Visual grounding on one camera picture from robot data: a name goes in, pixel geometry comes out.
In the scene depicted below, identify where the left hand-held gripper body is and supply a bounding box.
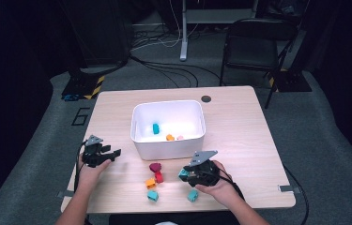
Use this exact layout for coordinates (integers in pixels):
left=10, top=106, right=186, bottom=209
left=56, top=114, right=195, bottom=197
left=81, top=134, right=112, bottom=168

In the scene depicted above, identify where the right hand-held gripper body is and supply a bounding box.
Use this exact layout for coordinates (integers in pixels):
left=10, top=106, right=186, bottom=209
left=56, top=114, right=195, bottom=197
left=190, top=150, right=222, bottom=188

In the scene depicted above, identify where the white plastic bin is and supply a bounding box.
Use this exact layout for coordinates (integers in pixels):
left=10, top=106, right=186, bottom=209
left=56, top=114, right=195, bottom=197
left=130, top=99, right=207, bottom=161

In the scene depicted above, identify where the person's right hand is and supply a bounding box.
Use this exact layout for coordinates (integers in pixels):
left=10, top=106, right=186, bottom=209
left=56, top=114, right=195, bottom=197
left=194, top=160, right=242, bottom=205

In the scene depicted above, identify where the person's left hand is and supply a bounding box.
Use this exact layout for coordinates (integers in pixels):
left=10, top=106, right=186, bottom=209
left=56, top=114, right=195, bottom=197
left=75, top=157, right=113, bottom=191

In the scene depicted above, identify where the black striped stand base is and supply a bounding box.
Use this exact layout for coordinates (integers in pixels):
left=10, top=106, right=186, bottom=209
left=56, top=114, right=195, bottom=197
left=268, top=69, right=313, bottom=93
left=61, top=69, right=106, bottom=101

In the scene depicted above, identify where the black folding chair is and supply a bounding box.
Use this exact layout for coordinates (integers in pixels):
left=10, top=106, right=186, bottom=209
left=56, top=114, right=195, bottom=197
left=220, top=18, right=299, bottom=110

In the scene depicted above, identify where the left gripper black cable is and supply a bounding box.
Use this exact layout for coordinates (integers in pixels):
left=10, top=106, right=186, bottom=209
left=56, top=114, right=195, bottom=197
left=73, top=142, right=92, bottom=225

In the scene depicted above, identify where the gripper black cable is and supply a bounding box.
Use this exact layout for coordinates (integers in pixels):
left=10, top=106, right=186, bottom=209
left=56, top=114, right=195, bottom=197
left=73, top=142, right=92, bottom=225
left=219, top=172, right=310, bottom=225

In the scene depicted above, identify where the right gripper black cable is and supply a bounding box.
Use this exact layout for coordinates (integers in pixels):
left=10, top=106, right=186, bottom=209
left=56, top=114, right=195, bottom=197
left=219, top=172, right=310, bottom=225

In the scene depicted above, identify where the metal table edge bracket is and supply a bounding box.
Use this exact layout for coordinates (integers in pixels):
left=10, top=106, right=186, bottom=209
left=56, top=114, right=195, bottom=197
left=277, top=184, right=301, bottom=194
left=55, top=189, right=71, bottom=199

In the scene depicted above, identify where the black floor cable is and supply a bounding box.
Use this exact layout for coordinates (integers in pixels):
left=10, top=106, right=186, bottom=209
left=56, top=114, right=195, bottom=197
left=129, top=54, right=222, bottom=88

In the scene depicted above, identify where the white desk frame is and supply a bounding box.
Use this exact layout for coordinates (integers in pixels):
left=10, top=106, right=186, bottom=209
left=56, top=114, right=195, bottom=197
left=179, top=0, right=259, bottom=62

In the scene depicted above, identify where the white floor cable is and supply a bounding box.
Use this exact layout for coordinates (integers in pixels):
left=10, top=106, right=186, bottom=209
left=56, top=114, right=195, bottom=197
left=130, top=0, right=196, bottom=51

